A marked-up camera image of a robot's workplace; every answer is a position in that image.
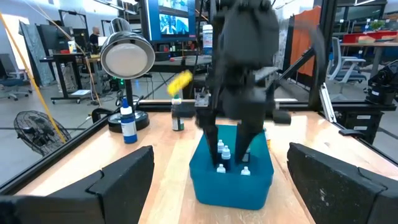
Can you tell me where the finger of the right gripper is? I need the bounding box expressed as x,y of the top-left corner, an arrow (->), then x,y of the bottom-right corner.
195,114 -> 220,166
233,119 -> 265,165

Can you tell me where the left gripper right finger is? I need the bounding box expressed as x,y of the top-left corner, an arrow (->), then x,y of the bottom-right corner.
286,142 -> 398,224

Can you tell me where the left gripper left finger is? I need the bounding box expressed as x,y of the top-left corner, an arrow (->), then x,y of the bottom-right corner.
0,145 -> 155,224

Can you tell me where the small brown dropper bottle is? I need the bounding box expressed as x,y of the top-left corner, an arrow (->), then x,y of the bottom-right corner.
221,145 -> 232,171

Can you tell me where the large green food coloring bottle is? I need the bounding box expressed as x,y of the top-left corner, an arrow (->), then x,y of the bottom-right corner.
171,94 -> 185,132

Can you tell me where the blue plastic bin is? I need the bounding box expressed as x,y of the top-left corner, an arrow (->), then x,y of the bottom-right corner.
188,124 -> 275,211

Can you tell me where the large blue food coloring bottle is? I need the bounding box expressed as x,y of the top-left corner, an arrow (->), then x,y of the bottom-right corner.
119,97 -> 139,145

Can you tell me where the white wipes canister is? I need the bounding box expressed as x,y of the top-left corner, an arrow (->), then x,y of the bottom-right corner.
202,24 -> 214,56

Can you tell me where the black control box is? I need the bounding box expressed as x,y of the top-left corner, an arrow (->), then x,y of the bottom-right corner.
335,110 -> 385,144

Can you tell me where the black floor fan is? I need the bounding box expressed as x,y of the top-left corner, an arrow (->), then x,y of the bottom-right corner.
13,110 -> 72,157

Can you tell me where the orange fabric panel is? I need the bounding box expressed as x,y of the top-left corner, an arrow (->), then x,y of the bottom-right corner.
290,5 -> 323,78

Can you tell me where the grey office chair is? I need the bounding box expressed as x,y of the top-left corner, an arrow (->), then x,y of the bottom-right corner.
0,52 -> 33,101
326,37 -> 368,85

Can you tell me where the black gooseneck desk lamp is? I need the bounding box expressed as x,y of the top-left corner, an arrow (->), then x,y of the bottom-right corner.
99,17 -> 155,134

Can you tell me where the red storage tray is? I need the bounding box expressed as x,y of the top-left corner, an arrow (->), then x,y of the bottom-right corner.
343,30 -> 398,44

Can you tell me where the wooden work table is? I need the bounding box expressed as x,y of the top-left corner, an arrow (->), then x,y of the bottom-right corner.
340,42 -> 398,78

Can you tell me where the black standing desk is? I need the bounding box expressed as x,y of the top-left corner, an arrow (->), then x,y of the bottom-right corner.
40,52 -> 94,105

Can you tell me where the person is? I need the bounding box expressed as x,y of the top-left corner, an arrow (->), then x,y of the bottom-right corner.
89,26 -> 101,47

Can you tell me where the yellow cable tag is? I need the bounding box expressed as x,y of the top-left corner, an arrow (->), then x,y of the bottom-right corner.
167,69 -> 194,97

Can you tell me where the silver aluminium bracket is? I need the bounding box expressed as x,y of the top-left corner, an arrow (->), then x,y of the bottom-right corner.
318,82 -> 337,124

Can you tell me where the black curved cable conduit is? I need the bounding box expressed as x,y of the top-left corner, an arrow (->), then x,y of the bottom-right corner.
91,107 -> 113,124

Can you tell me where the large wall monitor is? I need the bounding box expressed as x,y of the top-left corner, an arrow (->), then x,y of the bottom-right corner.
145,0 -> 197,44

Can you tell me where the yellow hanging cable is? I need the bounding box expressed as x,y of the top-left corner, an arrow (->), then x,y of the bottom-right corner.
0,12 -> 68,144

